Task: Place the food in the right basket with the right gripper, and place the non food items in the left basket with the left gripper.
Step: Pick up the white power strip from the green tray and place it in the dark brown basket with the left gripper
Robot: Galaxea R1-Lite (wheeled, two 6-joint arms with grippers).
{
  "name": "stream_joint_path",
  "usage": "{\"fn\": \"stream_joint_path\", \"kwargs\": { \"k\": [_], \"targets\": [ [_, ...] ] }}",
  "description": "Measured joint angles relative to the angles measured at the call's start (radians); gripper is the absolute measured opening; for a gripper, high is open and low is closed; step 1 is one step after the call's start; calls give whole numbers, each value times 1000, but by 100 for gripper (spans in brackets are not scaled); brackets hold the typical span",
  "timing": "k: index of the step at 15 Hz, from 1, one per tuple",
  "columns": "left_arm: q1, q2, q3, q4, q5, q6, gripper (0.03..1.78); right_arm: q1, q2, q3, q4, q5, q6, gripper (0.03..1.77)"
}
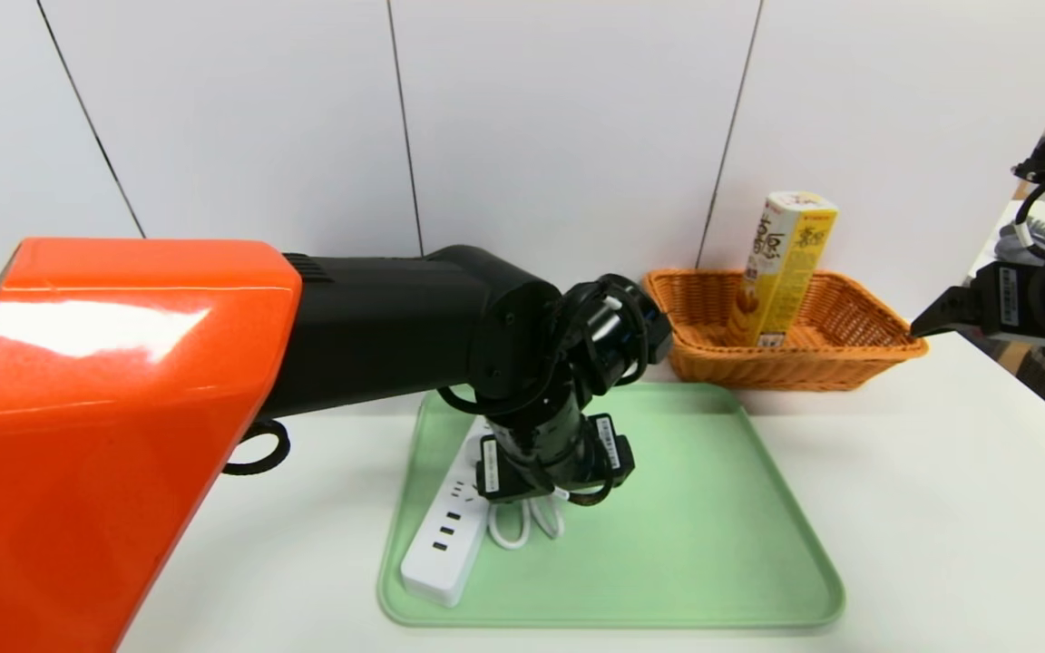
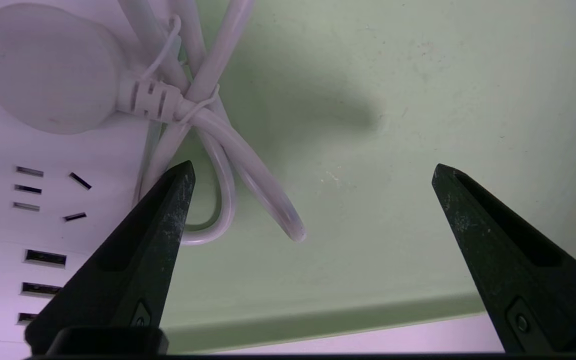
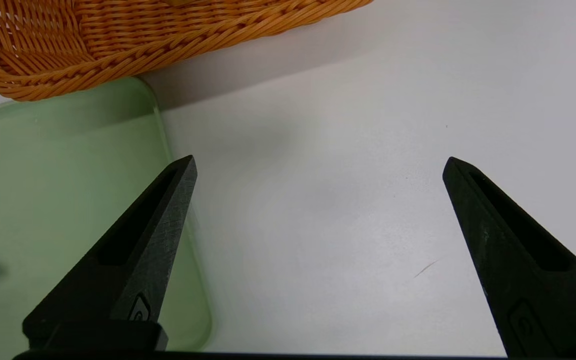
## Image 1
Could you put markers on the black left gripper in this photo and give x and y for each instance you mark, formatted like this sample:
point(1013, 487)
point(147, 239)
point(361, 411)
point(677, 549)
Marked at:
point(551, 464)

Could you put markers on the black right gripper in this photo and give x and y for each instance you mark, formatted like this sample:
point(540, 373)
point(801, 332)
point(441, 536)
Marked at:
point(1005, 297)

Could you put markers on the yellow hexagonal snack box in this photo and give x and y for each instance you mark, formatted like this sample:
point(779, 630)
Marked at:
point(786, 263)

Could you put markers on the orange wicker basket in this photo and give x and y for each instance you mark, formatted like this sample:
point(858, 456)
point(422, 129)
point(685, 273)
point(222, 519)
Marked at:
point(849, 363)

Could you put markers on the white side table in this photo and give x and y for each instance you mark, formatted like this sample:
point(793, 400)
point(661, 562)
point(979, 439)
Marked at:
point(985, 263)

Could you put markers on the light green plastic tray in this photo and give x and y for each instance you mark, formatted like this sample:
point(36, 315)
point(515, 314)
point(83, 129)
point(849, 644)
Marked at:
point(713, 544)

